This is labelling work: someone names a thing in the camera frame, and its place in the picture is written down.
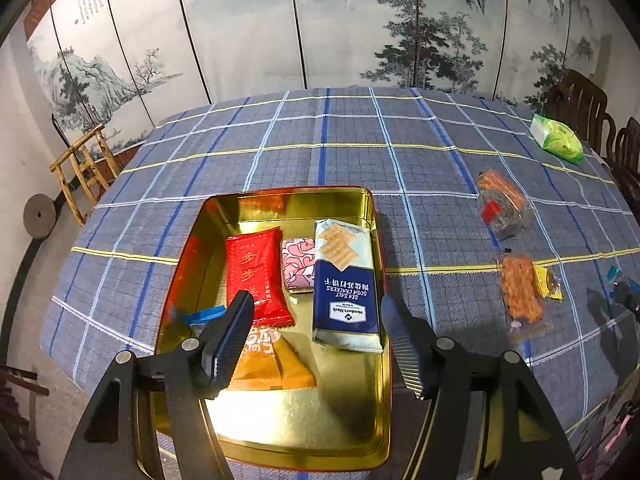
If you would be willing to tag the landscape painted folding screen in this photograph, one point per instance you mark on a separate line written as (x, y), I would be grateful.
(300, 25)

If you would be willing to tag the orange triangular snack packet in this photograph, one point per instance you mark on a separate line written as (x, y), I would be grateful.
(270, 365)

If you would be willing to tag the gold metal tin tray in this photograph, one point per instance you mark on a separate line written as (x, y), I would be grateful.
(300, 410)

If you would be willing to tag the brown candy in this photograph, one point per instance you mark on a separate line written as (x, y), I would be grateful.
(555, 287)

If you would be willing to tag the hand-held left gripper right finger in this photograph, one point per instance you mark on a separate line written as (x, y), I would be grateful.
(400, 340)

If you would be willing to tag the dark wooden chair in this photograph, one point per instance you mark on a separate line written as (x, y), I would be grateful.
(580, 105)
(627, 160)

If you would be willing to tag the round stone millstone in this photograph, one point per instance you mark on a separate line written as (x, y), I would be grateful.
(37, 215)

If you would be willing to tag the purple patterned clothing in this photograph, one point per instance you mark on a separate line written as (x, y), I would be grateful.
(612, 430)

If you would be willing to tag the blue striped candy wrapper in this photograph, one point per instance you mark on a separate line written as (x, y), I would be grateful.
(205, 316)

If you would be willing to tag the red snack packet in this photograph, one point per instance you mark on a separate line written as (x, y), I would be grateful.
(250, 270)

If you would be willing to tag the clear packet of orange biscuits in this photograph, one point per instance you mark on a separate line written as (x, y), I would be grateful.
(520, 290)

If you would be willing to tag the blue and white cracker pack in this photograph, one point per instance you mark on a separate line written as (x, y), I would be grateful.
(345, 310)

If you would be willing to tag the dark wooden furniture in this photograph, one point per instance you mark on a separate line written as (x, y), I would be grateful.
(20, 410)

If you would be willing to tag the bamboo chair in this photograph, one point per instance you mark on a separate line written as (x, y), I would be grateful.
(82, 170)

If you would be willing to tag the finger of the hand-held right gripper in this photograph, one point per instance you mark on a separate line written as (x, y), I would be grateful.
(629, 297)

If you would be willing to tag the green tissue pack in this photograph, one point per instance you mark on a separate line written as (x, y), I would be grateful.
(557, 137)

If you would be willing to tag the pink patterned snack packet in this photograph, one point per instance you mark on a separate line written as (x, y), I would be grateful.
(297, 265)

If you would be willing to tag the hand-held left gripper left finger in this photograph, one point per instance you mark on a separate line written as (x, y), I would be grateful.
(232, 330)

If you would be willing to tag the blue plaid tablecloth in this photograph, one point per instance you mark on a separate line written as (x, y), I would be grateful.
(300, 150)

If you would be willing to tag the clear packet of reddish-brown biscuits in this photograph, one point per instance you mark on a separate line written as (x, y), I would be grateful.
(500, 187)

